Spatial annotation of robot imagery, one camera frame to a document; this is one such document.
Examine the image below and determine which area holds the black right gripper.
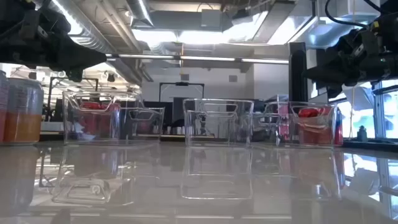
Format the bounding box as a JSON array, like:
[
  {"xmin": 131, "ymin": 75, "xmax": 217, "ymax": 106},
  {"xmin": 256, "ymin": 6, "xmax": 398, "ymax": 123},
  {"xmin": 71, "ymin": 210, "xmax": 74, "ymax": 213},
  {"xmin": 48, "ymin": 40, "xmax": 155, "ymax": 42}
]
[{"xmin": 302, "ymin": 18, "xmax": 398, "ymax": 99}]

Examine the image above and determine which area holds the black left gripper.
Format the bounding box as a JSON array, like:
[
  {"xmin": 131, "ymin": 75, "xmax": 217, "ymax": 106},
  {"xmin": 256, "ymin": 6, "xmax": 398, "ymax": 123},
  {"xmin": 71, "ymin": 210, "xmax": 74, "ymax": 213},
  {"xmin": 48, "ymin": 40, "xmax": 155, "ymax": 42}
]
[{"xmin": 0, "ymin": 0, "xmax": 108, "ymax": 83}]

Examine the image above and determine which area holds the small silver spiral duct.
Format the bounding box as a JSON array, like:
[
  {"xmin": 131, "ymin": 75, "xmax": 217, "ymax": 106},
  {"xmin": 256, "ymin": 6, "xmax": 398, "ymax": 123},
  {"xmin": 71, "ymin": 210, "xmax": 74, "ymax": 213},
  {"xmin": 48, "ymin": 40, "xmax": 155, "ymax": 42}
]
[{"xmin": 126, "ymin": 0, "xmax": 155, "ymax": 27}]

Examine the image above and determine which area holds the small grey bottle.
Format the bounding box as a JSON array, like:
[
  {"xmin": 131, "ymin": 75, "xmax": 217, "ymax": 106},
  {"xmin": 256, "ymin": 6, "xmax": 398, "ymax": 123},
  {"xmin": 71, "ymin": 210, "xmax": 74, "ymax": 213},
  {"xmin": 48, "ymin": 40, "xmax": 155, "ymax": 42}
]
[{"xmin": 356, "ymin": 125, "xmax": 368, "ymax": 142}]

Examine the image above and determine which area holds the black framed white board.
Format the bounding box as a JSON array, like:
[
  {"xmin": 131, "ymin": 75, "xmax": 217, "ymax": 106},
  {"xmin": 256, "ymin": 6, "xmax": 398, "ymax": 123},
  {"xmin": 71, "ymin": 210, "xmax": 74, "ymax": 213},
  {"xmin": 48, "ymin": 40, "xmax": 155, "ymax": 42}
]
[{"xmin": 159, "ymin": 82, "xmax": 205, "ymax": 103}]

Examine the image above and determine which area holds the red can with blue logo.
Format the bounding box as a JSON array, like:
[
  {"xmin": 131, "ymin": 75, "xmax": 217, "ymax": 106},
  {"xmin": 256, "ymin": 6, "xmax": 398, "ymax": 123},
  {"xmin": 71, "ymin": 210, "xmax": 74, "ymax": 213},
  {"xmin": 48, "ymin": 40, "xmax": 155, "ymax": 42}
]
[{"xmin": 334, "ymin": 107, "xmax": 345, "ymax": 146}]

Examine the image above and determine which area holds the clear plastic bin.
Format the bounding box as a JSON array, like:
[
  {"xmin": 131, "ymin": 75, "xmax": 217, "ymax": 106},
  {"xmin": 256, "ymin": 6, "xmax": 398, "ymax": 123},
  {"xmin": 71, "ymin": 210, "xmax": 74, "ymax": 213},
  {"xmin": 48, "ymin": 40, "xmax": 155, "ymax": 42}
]
[
  {"xmin": 251, "ymin": 100, "xmax": 339, "ymax": 149},
  {"xmin": 62, "ymin": 90, "xmax": 165, "ymax": 147},
  {"xmin": 182, "ymin": 98, "xmax": 254, "ymax": 147}
]

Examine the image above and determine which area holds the long ceiling light strip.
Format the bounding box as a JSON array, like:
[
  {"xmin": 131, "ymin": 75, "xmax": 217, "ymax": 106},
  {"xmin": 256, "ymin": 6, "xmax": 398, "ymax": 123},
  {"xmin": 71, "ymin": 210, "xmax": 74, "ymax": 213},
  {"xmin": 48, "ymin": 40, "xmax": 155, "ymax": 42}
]
[{"xmin": 105, "ymin": 53, "xmax": 290, "ymax": 65}]

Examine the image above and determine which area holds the white and orange soda can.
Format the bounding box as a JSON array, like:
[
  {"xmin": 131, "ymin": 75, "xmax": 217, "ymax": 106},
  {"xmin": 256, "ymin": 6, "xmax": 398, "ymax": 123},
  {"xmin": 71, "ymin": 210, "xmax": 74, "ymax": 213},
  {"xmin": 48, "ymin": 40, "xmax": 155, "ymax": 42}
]
[
  {"xmin": 0, "ymin": 70, "xmax": 9, "ymax": 144},
  {"xmin": 4, "ymin": 77, "xmax": 44, "ymax": 146}
]

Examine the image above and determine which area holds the grey ceiling vent box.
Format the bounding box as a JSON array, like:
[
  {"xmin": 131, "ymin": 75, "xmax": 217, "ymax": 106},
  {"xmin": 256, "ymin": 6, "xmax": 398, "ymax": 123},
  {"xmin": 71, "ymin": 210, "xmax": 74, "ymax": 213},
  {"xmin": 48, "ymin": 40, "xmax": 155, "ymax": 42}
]
[{"xmin": 200, "ymin": 8, "xmax": 223, "ymax": 29}]

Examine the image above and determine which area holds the black ribbed pillar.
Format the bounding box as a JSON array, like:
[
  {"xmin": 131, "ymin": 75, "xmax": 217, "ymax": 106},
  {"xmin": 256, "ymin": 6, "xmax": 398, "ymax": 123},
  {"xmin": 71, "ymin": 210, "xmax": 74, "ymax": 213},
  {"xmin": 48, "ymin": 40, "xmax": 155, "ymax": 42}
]
[{"xmin": 288, "ymin": 42, "xmax": 308, "ymax": 103}]

